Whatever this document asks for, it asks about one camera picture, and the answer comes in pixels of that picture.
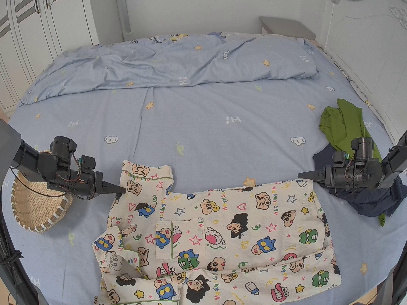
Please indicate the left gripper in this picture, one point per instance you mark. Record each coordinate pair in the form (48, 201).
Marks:
(89, 184)

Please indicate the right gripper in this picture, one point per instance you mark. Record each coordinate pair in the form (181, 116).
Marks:
(340, 178)

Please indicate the white printed pyjama top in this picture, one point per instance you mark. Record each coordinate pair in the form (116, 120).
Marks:
(222, 233)

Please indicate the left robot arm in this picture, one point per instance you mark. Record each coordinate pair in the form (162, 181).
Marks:
(31, 164)

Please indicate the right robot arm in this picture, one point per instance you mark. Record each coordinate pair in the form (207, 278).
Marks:
(391, 167)

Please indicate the dark blue garment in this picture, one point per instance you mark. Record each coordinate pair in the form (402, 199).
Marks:
(375, 202)

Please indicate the round woven basket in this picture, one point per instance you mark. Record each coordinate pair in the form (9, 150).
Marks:
(35, 205)

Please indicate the bed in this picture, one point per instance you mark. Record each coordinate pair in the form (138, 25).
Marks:
(222, 106)

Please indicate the green shorts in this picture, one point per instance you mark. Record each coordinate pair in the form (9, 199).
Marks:
(343, 125)

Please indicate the pale blue quilt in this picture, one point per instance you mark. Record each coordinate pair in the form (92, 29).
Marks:
(159, 65)

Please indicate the grey bedside table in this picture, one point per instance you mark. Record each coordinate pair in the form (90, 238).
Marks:
(286, 27)

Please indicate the white wardrobe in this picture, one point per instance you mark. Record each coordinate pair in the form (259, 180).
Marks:
(47, 27)

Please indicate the white vertical pipe cover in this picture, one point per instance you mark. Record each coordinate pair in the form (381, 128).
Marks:
(122, 8)

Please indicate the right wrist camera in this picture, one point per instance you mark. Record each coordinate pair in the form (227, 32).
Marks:
(339, 157)

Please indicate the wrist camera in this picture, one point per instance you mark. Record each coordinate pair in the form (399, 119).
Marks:
(339, 157)
(88, 163)

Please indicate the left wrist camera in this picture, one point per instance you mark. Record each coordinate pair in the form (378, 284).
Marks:
(88, 163)

